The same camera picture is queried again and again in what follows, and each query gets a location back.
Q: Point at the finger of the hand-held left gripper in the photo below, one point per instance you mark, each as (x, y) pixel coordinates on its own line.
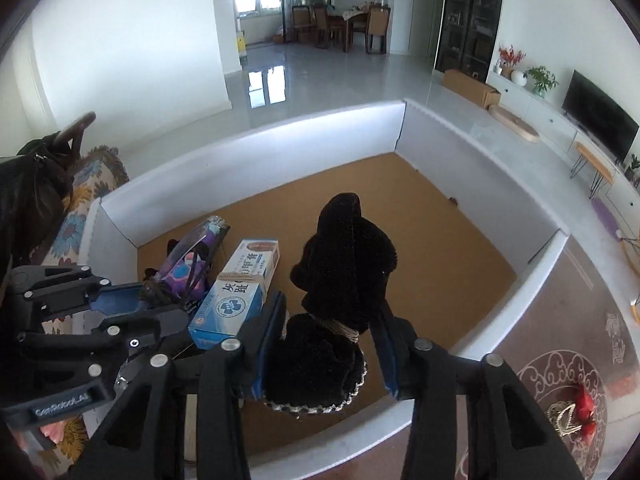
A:
(122, 300)
(150, 327)

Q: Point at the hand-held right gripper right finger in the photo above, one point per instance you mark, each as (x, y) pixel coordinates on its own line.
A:
(387, 360)

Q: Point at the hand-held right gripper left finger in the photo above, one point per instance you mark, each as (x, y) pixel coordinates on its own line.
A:
(260, 360)

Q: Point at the blue lens glasses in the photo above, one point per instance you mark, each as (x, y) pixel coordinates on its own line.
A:
(152, 291)

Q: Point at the blue white medicine box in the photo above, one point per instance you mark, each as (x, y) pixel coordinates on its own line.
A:
(225, 310)

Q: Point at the purple toy package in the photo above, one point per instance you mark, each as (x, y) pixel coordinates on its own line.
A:
(182, 272)

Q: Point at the black velvet hair bow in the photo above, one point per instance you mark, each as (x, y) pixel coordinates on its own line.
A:
(345, 270)

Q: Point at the large white box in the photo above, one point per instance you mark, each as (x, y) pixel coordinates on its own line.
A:
(350, 130)

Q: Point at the beige elastic band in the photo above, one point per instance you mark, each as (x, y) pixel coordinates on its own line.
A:
(240, 275)

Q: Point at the black leather bag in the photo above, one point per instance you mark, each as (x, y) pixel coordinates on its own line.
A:
(30, 195)

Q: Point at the red cloth pouch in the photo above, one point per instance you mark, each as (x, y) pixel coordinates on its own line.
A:
(582, 402)

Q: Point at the purple floor mat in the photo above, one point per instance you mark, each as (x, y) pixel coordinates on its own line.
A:
(607, 220)

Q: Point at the oval wooden board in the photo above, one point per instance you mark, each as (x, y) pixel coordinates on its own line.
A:
(515, 122)

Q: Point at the yellow bin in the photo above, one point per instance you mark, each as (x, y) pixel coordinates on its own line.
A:
(242, 50)

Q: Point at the flat cardboard box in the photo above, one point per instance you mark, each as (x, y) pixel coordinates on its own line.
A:
(470, 87)

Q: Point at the wooden bench with metal legs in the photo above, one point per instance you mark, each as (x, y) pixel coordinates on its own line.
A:
(592, 157)

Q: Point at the white television cabinet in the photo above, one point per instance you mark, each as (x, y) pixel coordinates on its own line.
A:
(545, 110)

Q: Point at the white round vase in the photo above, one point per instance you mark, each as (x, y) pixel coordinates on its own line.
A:
(518, 78)

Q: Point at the small green potted plant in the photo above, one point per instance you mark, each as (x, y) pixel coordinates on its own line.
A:
(634, 165)

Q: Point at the bushy green potted plant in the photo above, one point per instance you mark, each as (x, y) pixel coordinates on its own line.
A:
(541, 79)

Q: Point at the black television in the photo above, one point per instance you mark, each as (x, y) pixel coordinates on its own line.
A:
(600, 110)

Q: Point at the red flower bouquet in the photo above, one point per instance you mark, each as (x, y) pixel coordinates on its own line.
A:
(511, 55)

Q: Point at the wooden dining chair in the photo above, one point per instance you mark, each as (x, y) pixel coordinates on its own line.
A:
(322, 25)
(302, 22)
(378, 25)

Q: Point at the wooden dining table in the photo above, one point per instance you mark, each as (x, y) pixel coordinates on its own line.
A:
(350, 20)

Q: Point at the white door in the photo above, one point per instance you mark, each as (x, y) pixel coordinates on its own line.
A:
(425, 10)

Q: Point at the dark glass display cabinet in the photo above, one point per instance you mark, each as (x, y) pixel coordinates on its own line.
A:
(470, 10)

